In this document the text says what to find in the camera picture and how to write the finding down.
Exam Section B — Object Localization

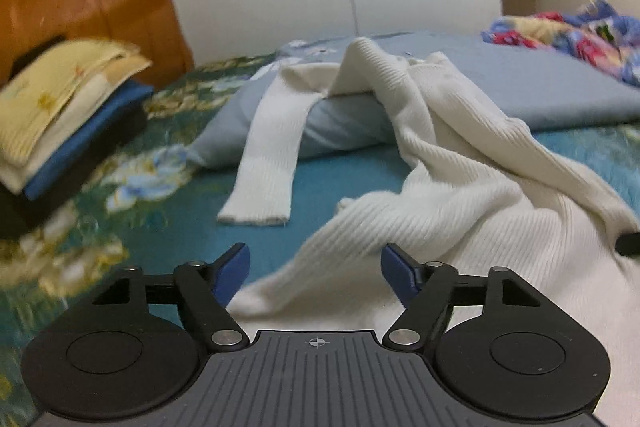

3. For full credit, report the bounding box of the blue-grey flower print pillow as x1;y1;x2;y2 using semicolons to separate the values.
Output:
190;31;640;170

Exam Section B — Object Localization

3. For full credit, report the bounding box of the colourful floral quilt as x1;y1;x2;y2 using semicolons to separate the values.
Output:
481;0;640;88

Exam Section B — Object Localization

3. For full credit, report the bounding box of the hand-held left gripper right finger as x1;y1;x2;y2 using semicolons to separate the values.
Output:
380;243;543;352

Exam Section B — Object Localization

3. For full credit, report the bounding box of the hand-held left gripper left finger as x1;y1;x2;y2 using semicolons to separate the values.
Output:
92;243;251;350

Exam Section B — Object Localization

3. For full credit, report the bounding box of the folded cream cloth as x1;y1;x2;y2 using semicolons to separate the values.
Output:
0;72;132;195

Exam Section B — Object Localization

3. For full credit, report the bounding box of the white ribbed knit sweater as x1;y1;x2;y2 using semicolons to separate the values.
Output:
217;37;640;408

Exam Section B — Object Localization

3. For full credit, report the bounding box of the orange padded headboard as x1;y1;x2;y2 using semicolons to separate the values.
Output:
0;0;195;82

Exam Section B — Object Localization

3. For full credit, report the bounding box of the folded blue cloth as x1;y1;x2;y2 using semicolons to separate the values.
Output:
22;79;156;202

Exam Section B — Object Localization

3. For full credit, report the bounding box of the stack of folded clothes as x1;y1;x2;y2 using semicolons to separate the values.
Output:
0;38;153;168

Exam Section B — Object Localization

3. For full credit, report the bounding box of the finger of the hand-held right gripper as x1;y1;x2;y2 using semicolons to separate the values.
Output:
616;231;640;255

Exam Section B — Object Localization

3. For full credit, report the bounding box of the folded black cloth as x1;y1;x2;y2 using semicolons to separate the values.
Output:
0;107;151;238

